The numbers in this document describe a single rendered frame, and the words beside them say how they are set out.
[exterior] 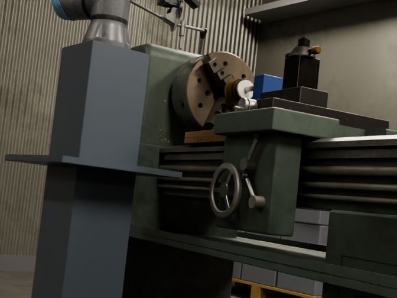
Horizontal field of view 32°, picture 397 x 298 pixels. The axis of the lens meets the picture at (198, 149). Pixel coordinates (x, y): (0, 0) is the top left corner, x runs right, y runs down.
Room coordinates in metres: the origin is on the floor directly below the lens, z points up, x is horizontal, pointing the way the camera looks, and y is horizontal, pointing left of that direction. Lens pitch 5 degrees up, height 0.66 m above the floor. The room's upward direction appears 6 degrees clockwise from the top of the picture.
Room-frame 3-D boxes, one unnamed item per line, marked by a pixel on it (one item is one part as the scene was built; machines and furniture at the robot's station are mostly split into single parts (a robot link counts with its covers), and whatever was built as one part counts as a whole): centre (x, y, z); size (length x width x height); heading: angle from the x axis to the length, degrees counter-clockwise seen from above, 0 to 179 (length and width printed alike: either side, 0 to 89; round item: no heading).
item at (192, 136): (2.35, -0.18, 0.88); 0.36 x 0.30 x 0.04; 119
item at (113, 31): (2.10, 0.32, 1.15); 0.15 x 0.15 x 0.10
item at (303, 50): (2.00, -0.28, 1.13); 0.08 x 0.08 x 0.03
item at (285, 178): (1.90, -0.16, 0.73); 0.27 x 0.12 x 0.27; 29
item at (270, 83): (2.29, -0.21, 1.00); 0.08 x 0.06 x 0.23; 119
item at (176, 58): (2.94, 0.16, 1.06); 0.59 x 0.48 x 0.39; 29
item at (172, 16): (2.67, 0.16, 1.38); 0.06 x 0.03 x 0.09; 119
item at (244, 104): (1.92, -0.11, 0.95); 0.07 x 0.04 x 0.04; 119
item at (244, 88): (2.37, -0.17, 1.08); 0.13 x 0.07 x 0.07; 29
